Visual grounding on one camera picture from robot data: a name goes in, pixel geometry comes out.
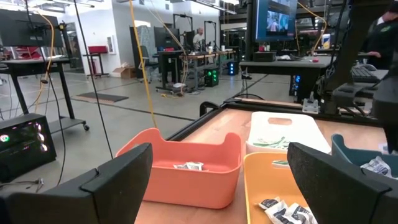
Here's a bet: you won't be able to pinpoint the PC tower green fans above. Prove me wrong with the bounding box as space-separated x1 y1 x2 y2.
203 66 220 88

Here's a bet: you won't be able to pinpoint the black computer keyboard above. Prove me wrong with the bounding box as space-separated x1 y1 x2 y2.
350 66 389 84

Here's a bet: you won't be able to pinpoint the black monitor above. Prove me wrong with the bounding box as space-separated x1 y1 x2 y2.
153 26 181 51

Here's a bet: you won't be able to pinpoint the black device box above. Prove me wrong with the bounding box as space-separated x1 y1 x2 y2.
252 50 278 63

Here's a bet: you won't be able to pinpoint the wooden desk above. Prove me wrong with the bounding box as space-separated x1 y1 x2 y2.
178 49 237 91

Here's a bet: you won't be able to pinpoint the black PC tower blue light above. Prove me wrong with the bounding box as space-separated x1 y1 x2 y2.
289 73 304 98

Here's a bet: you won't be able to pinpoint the teal plastic bin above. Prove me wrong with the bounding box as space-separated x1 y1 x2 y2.
330 133 398 180

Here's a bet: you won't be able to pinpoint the grey desk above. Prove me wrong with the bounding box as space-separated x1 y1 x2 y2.
238 54 336 104

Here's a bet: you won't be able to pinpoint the black floor mat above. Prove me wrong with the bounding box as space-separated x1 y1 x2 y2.
75 91 130 105

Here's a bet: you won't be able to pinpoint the PC tower blue fans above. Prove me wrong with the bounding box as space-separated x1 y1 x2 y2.
226 60 240 77

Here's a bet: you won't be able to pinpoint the black office chair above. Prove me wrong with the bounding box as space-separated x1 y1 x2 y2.
139 45 160 83

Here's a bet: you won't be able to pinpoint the black-print white square packet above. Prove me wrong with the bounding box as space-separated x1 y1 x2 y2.
285 202 318 224
257 196 281 210
264 200 296 224

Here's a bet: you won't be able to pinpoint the red cart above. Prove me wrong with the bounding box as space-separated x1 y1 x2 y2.
82 45 110 78

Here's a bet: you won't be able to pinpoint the black PC tower glowing fans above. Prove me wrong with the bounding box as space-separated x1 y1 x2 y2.
0 113 58 184

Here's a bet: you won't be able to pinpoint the black wheeled cart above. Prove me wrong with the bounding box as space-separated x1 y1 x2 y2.
0 55 91 132

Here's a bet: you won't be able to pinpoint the white wall frame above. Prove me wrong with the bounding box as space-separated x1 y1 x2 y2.
105 34 116 55

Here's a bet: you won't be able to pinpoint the blue-print white square packet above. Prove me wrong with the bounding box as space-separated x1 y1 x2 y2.
360 156 393 179

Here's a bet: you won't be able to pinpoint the computer monitor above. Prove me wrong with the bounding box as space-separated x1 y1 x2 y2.
254 0 299 43

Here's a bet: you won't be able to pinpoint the orange plastic bin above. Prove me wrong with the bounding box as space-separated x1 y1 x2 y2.
115 127 244 210

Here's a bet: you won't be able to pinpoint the yellow hanging cable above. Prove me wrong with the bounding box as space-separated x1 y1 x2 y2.
129 0 159 129

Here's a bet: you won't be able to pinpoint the person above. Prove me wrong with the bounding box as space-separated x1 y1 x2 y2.
192 27 206 48
363 0 398 71

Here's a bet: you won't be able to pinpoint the white plastic bin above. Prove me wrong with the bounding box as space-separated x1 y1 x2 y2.
245 111 333 156

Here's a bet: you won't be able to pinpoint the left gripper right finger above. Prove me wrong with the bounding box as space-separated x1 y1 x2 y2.
286 141 398 224

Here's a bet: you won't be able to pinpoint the silver mounting bracket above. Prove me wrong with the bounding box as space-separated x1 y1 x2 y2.
302 91 321 114

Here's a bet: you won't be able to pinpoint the large black screen on stand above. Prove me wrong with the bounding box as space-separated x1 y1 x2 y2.
0 8 65 48

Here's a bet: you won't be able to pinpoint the yellow plastic bin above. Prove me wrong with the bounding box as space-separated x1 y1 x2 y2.
243 151 312 224

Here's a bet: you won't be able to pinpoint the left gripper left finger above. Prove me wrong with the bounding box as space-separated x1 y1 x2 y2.
0 142 154 224

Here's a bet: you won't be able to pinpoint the open cardboard box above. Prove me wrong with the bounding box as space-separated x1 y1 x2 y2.
111 64 137 80

